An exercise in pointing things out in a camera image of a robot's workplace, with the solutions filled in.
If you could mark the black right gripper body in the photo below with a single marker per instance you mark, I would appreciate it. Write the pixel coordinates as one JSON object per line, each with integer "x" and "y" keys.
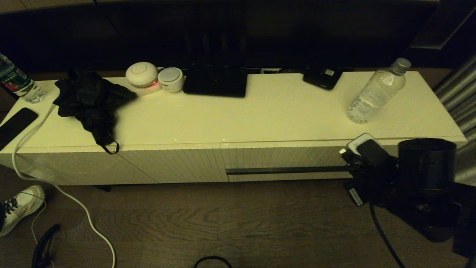
{"x": 372, "y": 182}

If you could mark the clear plastic water bottle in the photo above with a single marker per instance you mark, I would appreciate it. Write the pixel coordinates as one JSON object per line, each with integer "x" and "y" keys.
{"x": 375, "y": 93}

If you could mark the white fluted drawer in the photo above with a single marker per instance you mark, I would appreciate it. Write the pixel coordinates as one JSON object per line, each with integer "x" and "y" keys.
{"x": 279, "y": 156}

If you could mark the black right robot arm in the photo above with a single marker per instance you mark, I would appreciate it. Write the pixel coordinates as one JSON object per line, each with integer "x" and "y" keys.
{"x": 425, "y": 163}

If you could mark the white low cabinet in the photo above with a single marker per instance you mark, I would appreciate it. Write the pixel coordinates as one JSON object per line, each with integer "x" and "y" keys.
{"x": 260, "y": 119}

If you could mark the small black labelled box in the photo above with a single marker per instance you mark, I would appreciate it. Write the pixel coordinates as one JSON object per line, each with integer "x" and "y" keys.
{"x": 321, "y": 79}

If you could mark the grey curtain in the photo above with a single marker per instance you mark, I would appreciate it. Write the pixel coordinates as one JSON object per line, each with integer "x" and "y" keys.
{"x": 459, "y": 93}

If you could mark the white power socket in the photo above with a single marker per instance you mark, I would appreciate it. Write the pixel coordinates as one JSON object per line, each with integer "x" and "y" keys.
{"x": 270, "y": 71}

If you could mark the dark angular panel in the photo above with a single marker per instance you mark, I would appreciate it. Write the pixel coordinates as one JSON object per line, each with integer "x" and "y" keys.
{"x": 442, "y": 26}

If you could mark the black router box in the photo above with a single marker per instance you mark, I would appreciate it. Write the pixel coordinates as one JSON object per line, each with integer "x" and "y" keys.
{"x": 215, "y": 83}

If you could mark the large black television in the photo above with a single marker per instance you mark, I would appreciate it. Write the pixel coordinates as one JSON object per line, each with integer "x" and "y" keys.
{"x": 260, "y": 33}

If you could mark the white cylindrical speaker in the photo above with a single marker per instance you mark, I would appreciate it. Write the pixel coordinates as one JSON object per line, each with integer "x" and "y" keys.
{"x": 171, "y": 80}

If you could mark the white flat charging base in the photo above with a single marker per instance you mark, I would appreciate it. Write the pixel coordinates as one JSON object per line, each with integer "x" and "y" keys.
{"x": 148, "y": 90}

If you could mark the white dome shaped device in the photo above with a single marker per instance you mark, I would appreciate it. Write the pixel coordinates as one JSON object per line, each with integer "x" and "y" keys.
{"x": 141, "y": 74}

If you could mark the black crumpled cloth bag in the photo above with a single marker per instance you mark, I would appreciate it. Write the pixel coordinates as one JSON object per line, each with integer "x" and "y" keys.
{"x": 89, "y": 100}

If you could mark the white shoe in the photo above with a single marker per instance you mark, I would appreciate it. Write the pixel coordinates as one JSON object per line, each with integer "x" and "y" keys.
{"x": 18, "y": 208}

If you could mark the black smartphone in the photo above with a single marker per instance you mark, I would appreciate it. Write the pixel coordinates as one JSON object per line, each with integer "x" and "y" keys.
{"x": 15, "y": 126}

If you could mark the green labelled water bottle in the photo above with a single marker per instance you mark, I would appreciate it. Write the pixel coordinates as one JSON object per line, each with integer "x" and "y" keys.
{"x": 18, "y": 83}

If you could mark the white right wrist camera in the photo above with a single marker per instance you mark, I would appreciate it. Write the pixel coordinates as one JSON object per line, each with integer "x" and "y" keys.
{"x": 368, "y": 150}

